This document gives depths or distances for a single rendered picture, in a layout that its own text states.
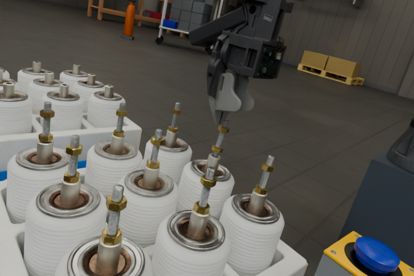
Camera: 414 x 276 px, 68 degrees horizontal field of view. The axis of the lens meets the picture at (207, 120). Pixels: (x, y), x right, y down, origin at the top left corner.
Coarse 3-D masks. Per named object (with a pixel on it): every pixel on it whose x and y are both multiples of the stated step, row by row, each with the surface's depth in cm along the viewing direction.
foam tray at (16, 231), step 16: (80, 176) 58; (0, 192) 49; (0, 208) 45; (0, 224) 42; (16, 224) 43; (0, 240) 40; (16, 240) 40; (0, 256) 37; (16, 256) 38; (288, 256) 49; (0, 272) 36; (16, 272) 36; (224, 272) 43; (272, 272) 45; (288, 272) 46; (304, 272) 49
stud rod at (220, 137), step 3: (225, 120) 52; (228, 120) 53; (225, 123) 52; (228, 123) 53; (222, 126) 53; (225, 126) 53; (219, 132) 53; (222, 132) 53; (219, 135) 53; (222, 135) 53; (219, 138) 53; (222, 138) 53; (219, 141) 53; (216, 144) 54; (219, 144) 53; (219, 147) 54; (213, 153) 54; (216, 153) 54; (216, 156) 54
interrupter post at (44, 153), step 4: (52, 140) 47; (40, 144) 45; (44, 144) 46; (48, 144) 46; (52, 144) 47; (40, 148) 46; (44, 148) 46; (48, 148) 46; (52, 148) 47; (40, 152) 46; (44, 152) 46; (48, 152) 46; (52, 152) 47; (36, 156) 46; (40, 156) 46; (44, 156) 46; (48, 156) 47; (40, 160) 46; (44, 160) 46; (48, 160) 47
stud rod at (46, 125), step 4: (44, 104) 44; (48, 104) 44; (44, 108) 44; (48, 108) 45; (44, 120) 45; (48, 120) 45; (44, 124) 45; (48, 124) 45; (44, 128) 45; (48, 128) 46; (44, 132) 46; (48, 132) 46
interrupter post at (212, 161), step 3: (210, 153) 55; (210, 156) 54; (213, 156) 54; (219, 156) 55; (210, 159) 54; (213, 159) 54; (216, 159) 54; (219, 159) 54; (207, 162) 55; (210, 162) 54; (213, 162) 54; (216, 162) 54; (207, 165) 54; (210, 165) 54; (213, 165) 54; (216, 165) 54; (207, 168) 54; (216, 168) 54; (216, 171) 55
